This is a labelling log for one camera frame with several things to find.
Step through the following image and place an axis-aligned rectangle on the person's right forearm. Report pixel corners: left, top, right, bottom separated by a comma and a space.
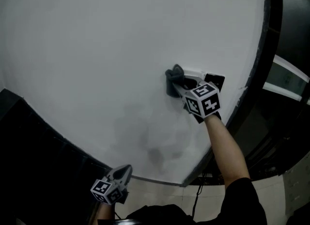
204, 113, 251, 191

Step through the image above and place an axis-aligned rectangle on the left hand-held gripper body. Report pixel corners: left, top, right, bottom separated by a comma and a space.
90, 175, 129, 206

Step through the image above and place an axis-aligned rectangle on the black exit button panel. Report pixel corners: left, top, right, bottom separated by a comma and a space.
204, 73, 226, 91

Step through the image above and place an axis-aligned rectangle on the person's left forearm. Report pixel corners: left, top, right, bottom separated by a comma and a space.
96, 202, 115, 225

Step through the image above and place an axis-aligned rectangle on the person's black clothing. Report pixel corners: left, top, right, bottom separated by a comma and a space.
121, 177, 267, 225

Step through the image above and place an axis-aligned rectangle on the grey fuzzy cloth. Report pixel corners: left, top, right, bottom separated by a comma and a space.
165, 63, 186, 98

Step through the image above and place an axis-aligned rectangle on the white locker cabinet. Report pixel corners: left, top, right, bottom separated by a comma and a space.
281, 151, 310, 218

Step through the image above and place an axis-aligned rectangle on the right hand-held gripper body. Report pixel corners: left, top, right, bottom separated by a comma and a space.
181, 81, 223, 124

